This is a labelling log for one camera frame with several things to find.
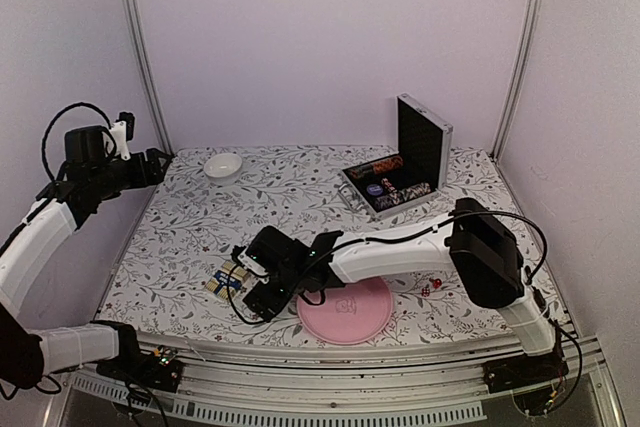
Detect lower row of poker chips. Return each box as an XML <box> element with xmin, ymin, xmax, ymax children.
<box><xmin>374</xmin><ymin>182</ymin><xmax>432</xmax><ymax>211</ymax></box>

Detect pink plastic plate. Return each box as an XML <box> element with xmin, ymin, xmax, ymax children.
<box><xmin>296</xmin><ymin>277</ymin><xmax>394</xmax><ymax>345</ymax></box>

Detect upper row of poker chips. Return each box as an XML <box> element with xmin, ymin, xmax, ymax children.
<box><xmin>347</xmin><ymin>155</ymin><xmax>404</xmax><ymax>179</ymax></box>

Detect left aluminium frame post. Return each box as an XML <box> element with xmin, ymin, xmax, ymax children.
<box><xmin>122</xmin><ymin>0</ymin><xmax>175</xmax><ymax>155</ymax></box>

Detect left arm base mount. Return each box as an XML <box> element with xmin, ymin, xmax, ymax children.
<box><xmin>96</xmin><ymin>346</ymin><xmax>184</xmax><ymax>393</ymax></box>

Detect right aluminium frame post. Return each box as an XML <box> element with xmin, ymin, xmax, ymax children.
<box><xmin>491</xmin><ymin>0</ymin><xmax>543</xmax><ymax>163</ymax></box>

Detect red dice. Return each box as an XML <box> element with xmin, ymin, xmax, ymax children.
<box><xmin>381</xmin><ymin>178</ymin><xmax>399</xmax><ymax>200</ymax></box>

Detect front aluminium rail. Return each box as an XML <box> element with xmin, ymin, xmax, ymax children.
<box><xmin>64</xmin><ymin>336</ymin><xmax>609</xmax><ymax>423</ymax></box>

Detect blue playing card deck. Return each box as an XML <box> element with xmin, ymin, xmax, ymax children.
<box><xmin>204</xmin><ymin>261</ymin><xmax>250</xmax><ymax>301</ymax></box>

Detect purple small blind button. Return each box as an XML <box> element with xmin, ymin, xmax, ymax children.
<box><xmin>366</xmin><ymin>184</ymin><xmax>384</xmax><ymax>197</ymax></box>

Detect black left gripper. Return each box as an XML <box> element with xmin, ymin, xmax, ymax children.
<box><xmin>90</xmin><ymin>146</ymin><xmax>172</xmax><ymax>198</ymax></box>

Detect row of poker chips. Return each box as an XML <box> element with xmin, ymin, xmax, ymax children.
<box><xmin>347</xmin><ymin>155</ymin><xmax>404</xmax><ymax>179</ymax></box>
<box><xmin>374</xmin><ymin>182</ymin><xmax>432</xmax><ymax>211</ymax></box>

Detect white ceramic bowl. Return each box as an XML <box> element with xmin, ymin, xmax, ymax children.
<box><xmin>203</xmin><ymin>152</ymin><xmax>243</xmax><ymax>186</ymax></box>

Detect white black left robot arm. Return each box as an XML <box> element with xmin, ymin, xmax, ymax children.
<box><xmin>1</xmin><ymin>120</ymin><xmax>172</xmax><ymax>389</ymax></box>

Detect aluminium frame post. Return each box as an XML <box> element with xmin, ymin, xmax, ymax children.
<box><xmin>122</xmin><ymin>0</ymin><xmax>175</xmax><ymax>155</ymax></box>
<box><xmin>491</xmin><ymin>0</ymin><xmax>543</xmax><ymax>163</ymax></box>

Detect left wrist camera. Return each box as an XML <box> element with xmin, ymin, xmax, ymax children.
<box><xmin>109</xmin><ymin>112</ymin><xmax>135</xmax><ymax>161</ymax></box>

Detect aluminium poker chip case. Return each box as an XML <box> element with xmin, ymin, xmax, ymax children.
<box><xmin>337</xmin><ymin>93</ymin><xmax>453</xmax><ymax>220</ymax></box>

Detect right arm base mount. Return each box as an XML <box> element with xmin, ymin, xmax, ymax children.
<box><xmin>482</xmin><ymin>350</ymin><xmax>569</xmax><ymax>393</ymax></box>

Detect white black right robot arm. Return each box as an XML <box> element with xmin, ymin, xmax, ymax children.
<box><xmin>232</xmin><ymin>197</ymin><xmax>558</xmax><ymax>383</ymax></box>

